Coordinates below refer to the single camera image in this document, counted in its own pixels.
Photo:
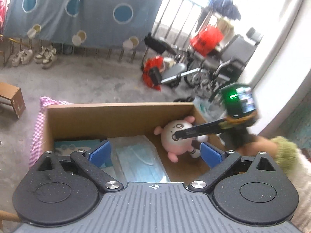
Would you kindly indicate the blue patterned hanging blanket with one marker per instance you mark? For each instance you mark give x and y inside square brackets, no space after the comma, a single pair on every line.
[83,23]

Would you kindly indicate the blue rectangular carton box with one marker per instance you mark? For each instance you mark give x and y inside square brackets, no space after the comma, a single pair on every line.
[75,147]

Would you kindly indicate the black seat wooden chair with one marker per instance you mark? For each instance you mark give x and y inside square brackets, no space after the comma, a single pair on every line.
[9,217]

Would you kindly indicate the white fluffy sleeve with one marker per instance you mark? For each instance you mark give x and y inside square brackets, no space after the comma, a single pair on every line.
[297,168]

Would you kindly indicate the brown cardboard box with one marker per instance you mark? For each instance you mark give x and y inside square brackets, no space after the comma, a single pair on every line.
[98,121]

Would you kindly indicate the black tracking camera module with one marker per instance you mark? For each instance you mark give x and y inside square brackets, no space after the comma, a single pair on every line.
[238,100]

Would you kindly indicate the white brown sneaker pair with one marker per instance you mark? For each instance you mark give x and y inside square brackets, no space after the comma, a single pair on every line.
[46,57]

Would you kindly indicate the person right hand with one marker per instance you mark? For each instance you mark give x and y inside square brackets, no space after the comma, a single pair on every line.
[257,145]

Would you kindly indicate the red bag on floor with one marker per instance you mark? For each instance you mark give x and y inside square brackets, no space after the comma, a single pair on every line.
[151,72]

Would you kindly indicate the small brown wooden stool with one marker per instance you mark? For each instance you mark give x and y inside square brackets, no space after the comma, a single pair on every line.
[12,96]

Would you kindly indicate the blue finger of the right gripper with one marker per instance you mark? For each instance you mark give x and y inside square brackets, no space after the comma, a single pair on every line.
[199,130]

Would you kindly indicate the pink white plush toy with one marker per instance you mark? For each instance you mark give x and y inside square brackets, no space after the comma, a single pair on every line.
[178,146]

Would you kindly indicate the wheelchair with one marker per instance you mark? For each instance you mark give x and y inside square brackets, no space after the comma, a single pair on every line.
[221,67]

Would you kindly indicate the white curtain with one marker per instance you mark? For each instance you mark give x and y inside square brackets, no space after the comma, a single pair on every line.
[279,70]

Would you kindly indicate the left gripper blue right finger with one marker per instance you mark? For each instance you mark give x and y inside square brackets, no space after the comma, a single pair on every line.
[221,164]

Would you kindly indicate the purple checkered tablecloth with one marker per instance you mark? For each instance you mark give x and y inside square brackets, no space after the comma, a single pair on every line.
[42,136]

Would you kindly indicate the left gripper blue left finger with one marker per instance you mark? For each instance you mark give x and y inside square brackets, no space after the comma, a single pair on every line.
[89,165]

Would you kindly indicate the white shoe pair left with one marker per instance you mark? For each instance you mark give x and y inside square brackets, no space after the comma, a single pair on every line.
[23,57]

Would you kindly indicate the blue face mask pack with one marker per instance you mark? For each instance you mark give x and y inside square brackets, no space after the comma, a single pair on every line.
[135,159]

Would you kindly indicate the red plastic bag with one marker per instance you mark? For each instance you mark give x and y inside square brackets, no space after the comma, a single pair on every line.
[206,40]

